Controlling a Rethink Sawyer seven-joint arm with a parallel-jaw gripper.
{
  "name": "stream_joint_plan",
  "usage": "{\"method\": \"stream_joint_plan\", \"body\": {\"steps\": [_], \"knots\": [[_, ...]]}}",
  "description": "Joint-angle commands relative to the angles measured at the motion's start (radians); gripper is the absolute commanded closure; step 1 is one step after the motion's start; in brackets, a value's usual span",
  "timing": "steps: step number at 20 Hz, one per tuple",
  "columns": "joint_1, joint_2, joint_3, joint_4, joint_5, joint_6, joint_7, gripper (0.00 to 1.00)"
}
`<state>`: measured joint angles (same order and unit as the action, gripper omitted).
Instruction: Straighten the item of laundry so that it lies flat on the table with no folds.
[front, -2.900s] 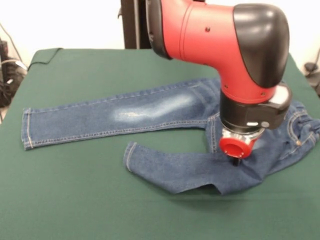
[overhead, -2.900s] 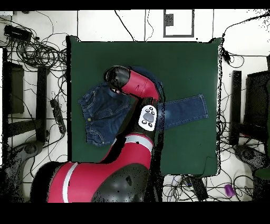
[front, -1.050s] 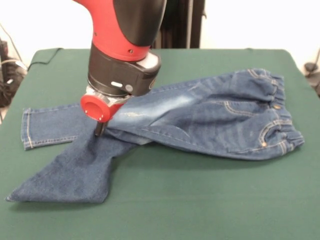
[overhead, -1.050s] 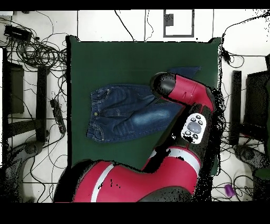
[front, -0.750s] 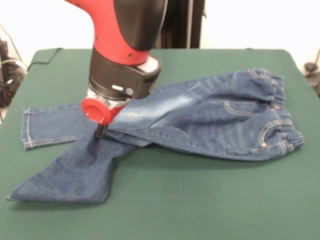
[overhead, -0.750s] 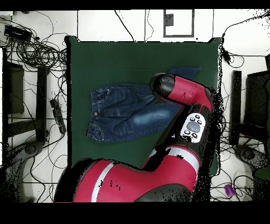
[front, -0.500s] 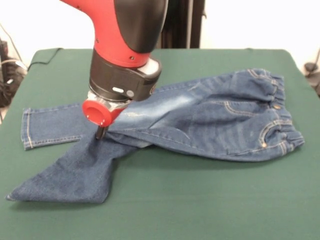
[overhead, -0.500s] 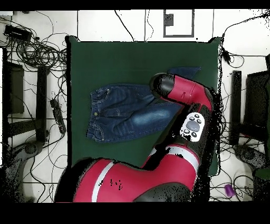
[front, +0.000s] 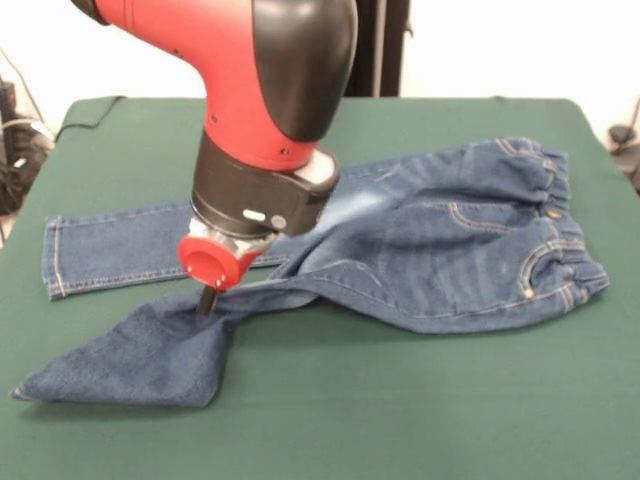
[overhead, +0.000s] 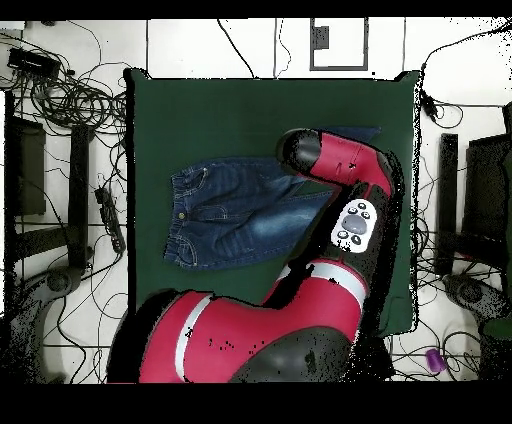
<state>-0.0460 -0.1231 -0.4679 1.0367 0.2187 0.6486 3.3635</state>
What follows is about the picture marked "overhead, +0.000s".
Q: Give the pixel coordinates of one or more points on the blue denim jeans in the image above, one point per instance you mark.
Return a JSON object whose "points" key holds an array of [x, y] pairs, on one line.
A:
{"points": [[224, 212]]}

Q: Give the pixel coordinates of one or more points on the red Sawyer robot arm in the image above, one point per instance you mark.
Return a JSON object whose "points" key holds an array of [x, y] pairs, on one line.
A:
{"points": [[340, 160]]}

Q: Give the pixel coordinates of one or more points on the dark green table cloth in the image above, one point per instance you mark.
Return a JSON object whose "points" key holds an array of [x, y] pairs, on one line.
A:
{"points": [[200, 112]]}

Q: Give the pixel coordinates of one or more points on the black power strip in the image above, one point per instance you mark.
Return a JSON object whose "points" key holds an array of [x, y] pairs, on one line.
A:
{"points": [[110, 218]]}

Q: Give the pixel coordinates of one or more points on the black power adapter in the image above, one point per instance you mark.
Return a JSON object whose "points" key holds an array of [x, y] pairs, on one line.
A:
{"points": [[428, 107]]}

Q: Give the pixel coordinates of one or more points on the purple object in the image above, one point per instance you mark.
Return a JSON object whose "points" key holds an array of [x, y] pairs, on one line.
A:
{"points": [[435, 360]]}

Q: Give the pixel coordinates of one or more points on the green object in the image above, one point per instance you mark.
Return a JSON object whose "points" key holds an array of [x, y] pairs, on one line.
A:
{"points": [[498, 328]]}

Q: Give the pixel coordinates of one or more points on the black box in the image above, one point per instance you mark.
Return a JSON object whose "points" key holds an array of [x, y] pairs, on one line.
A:
{"points": [[32, 62]]}

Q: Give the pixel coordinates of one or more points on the black table frame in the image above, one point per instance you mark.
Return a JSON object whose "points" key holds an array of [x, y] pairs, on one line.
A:
{"points": [[78, 180], [448, 180]]}

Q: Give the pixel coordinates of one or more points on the grey rectangular floor frame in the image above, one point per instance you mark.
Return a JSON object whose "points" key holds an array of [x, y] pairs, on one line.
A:
{"points": [[321, 38]]}

